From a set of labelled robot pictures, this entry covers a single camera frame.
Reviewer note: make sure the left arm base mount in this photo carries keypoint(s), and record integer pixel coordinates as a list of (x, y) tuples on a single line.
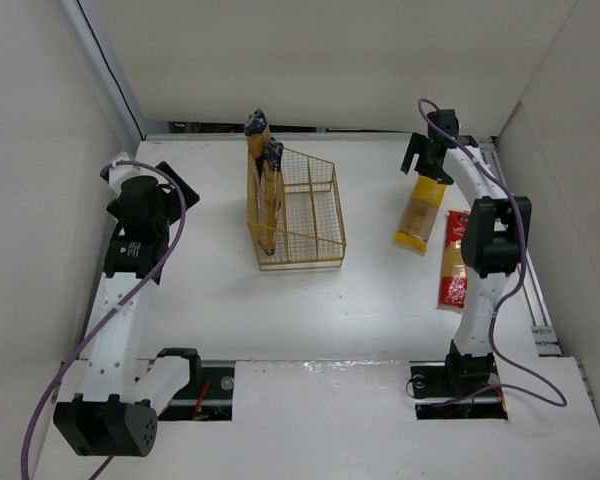
[(210, 401)]

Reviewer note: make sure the black label spaghetti bag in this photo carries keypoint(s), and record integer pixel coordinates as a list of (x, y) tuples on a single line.
[(257, 132)]

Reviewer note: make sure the red spaghetti bag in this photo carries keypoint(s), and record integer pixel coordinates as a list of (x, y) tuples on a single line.
[(453, 282)]

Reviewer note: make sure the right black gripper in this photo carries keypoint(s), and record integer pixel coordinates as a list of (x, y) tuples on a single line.
[(427, 157)]

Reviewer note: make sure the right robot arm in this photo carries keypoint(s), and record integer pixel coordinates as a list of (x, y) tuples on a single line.
[(493, 247)]

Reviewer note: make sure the blue label spaghetti bag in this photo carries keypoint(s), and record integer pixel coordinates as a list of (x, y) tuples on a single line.
[(270, 195)]

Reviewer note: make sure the gold wire basket shelf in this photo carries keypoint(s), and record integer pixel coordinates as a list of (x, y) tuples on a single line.
[(310, 224)]

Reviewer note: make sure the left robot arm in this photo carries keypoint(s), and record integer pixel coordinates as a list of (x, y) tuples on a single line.
[(114, 412)]

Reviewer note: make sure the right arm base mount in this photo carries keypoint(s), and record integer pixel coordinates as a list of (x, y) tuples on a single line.
[(436, 398)]

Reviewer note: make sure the yellow spaghetti bag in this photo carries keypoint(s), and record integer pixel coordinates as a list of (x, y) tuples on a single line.
[(419, 217)]

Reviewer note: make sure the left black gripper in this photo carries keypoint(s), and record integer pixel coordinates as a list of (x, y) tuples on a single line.
[(181, 192)]

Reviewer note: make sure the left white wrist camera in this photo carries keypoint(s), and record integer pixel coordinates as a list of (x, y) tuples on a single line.
[(118, 171)]

